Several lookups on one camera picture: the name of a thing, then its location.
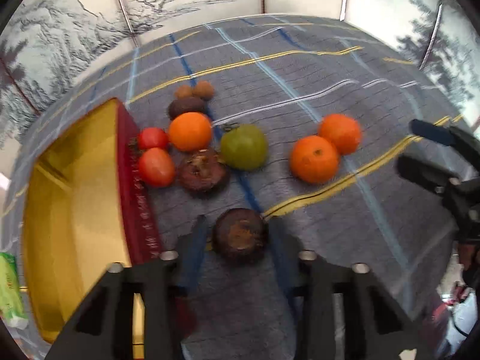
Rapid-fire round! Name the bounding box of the orange mandarin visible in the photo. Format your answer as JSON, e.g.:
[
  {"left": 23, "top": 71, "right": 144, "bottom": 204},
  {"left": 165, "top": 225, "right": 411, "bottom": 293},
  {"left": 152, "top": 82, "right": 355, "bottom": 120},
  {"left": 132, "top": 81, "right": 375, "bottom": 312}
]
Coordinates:
[
  {"left": 289, "top": 136, "right": 339, "bottom": 184},
  {"left": 168, "top": 112, "right": 213, "bottom": 152},
  {"left": 317, "top": 114, "right": 362, "bottom": 155}
]

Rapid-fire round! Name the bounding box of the red tomato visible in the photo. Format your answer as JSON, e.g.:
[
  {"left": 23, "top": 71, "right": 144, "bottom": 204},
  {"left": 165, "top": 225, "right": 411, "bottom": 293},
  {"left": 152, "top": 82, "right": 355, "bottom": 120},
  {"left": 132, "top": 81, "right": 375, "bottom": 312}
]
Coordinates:
[
  {"left": 137, "top": 148, "right": 176, "bottom": 188},
  {"left": 137, "top": 127, "right": 169, "bottom": 150}
]

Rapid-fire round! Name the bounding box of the dark mangosteen with calyx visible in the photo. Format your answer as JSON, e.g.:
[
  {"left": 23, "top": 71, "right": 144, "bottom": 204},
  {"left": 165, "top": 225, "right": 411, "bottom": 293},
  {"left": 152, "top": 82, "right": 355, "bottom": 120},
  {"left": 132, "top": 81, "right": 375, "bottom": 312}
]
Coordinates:
[{"left": 177, "top": 148, "right": 230, "bottom": 197}]

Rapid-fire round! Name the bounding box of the green tomato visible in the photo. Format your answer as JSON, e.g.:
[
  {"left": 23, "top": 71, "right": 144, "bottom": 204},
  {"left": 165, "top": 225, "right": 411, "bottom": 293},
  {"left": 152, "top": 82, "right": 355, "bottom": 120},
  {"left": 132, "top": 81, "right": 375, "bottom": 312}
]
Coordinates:
[{"left": 220, "top": 124, "right": 269, "bottom": 172}]

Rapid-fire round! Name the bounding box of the dark brown passion fruit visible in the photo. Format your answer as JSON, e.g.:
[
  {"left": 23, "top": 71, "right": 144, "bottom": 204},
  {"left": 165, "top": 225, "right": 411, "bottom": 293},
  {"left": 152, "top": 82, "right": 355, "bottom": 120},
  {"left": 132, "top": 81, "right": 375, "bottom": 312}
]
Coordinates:
[{"left": 168, "top": 97, "right": 207, "bottom": 120}]

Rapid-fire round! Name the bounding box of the green tissue pack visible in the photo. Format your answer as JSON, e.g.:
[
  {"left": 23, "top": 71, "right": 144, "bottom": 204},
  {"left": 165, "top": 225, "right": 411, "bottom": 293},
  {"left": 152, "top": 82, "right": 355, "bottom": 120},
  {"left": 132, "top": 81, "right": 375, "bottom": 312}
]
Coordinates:
[{"left": 0, "top": 252, "right": 29, "bottom": 330}]

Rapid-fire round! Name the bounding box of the red gold toffee tin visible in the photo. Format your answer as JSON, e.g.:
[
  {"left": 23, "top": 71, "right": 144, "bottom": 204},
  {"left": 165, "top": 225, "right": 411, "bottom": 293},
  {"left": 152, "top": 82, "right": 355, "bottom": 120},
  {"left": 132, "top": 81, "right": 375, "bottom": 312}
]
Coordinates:
[{"left": 21, "top": 97, "right": 196, "bottom": 360}]

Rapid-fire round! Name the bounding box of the grey plaid tablecloth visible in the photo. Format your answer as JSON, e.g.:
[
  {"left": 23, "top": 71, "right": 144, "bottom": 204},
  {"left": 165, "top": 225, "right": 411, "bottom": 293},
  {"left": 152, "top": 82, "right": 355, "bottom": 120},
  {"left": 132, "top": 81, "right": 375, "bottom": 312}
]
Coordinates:
[{"left": 6, "top": 14, "right": 478, "bottom": 360}]

